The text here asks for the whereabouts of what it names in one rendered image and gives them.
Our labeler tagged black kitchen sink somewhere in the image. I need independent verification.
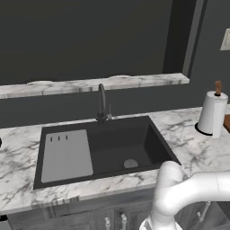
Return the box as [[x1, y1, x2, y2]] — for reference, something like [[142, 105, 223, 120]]
[[32, 115, 181, 190]]

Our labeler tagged white paper towel roll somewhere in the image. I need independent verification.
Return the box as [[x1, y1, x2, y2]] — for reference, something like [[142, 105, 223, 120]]
[[194, 80, 229, 139]]

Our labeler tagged dark grey sink tap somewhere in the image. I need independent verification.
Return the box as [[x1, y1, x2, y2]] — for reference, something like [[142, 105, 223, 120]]
[[96, 83, 113, 125]]

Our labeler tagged brown wooden cutting board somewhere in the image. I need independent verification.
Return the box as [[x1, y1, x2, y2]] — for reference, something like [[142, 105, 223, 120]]
[[223, 114, 230, 134]]

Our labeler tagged dark grey cupboard door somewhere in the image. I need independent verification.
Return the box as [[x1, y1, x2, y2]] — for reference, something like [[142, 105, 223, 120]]
[[17, 208, 116, 230], [115, 199, 156, 230]]

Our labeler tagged beige wall socket plate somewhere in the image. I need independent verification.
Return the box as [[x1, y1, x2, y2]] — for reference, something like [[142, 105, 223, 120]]
[[219, 28, 230, 51]]

